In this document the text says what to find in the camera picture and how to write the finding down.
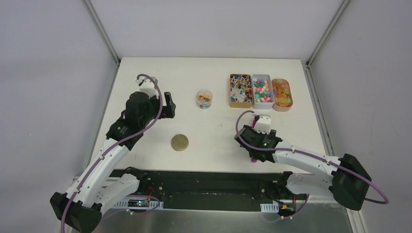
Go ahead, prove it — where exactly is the white tin of candies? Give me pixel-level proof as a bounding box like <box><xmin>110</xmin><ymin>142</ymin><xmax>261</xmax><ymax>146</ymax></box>
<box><xmin>251</xmin><ymin>74</ymin><xmax>274</xmax><ymax>110</ymax></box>

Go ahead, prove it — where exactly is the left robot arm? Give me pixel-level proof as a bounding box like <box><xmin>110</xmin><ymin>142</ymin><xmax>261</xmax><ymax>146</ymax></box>
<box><xmin>50</xmin><ymin>92</ymin><xmax>176</xmax><ymax>233</ymax></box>

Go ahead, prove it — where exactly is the gold tin of lollipops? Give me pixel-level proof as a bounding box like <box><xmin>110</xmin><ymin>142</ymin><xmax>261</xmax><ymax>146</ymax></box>
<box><xmin>229</xmin><ymin>74</ymin><xmax>253</xmax><ymax>109</ymax></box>

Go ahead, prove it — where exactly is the gold jar lid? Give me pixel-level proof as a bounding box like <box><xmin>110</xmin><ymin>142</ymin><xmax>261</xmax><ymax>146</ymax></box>
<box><xmin>171</xmin><ymin>134</ymin><xmax>189</xmax><ymax>151</ymax></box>

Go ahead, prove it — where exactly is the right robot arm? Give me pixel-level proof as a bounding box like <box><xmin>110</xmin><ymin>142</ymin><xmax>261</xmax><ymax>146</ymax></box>
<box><xmin>235</xmin><ymin>125</ymin><xmax>372</xmax><ymax>211</ymax></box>

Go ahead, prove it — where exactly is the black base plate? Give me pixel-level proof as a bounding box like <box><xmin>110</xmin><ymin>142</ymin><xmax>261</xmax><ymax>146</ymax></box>
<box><xmin>109</xmin><ymin>169</ymin><xmax>323</xmax><ymax>213</ymax></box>

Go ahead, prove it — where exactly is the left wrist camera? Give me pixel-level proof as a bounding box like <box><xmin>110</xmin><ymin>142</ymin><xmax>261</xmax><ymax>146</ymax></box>
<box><xmin>136</xmin><ymin>76</ymin><xmax>159</xmax><ymax>98</ymax></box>

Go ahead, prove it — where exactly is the pink tray of gummies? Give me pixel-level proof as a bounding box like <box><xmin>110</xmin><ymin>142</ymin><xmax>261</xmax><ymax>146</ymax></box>
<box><xmin>272</xmin><ymin>78</ymin><xmax>293</xmax><ymax>112</ymax></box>

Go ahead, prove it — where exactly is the clear plastic jar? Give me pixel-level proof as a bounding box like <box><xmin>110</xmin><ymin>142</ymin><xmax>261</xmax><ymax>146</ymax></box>
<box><xmin>196</xmin><ymin>89</ymin><xmax>213</xmax><ymax>109</ymax></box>

